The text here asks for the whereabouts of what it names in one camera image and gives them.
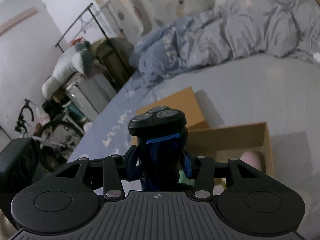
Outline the black blue electric shaver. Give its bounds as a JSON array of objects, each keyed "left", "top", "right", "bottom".
[{"left": 127, "top": 106, "right": 188, "bottom": 192}]

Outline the open cardboard box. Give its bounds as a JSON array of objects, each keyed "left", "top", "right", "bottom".
[{"left": 184, "top": 121, "right": 275, "bottom": 196}]

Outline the pink computer mouse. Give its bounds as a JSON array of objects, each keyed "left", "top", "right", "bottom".
[{"left": 240, "top": 150, "right": 265, "bottom": 172}]

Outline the orange cardboard box lid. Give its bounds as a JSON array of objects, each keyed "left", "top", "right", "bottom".
[{"left": 136, "top": 87, "right": 209, "bottom": 142}]

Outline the black bicycle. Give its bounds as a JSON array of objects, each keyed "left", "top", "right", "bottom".
[{"left": 14, "top": 99, "right": 85, "bottom": 170}]

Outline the pineapple pattern curtain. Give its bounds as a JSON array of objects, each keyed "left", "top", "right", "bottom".
[{"left": 95, "top": 0, "right": 215, "bottom": 43}]

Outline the black clothes rack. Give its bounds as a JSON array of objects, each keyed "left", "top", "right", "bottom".
[{"left": 55, "top": 3, "right": 124, "bottom": 92}]

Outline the grey blue crumpled duvet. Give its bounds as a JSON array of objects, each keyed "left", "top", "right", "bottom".
[{"left": 130, "top": 0, "right": 319, "bottom": 87}]

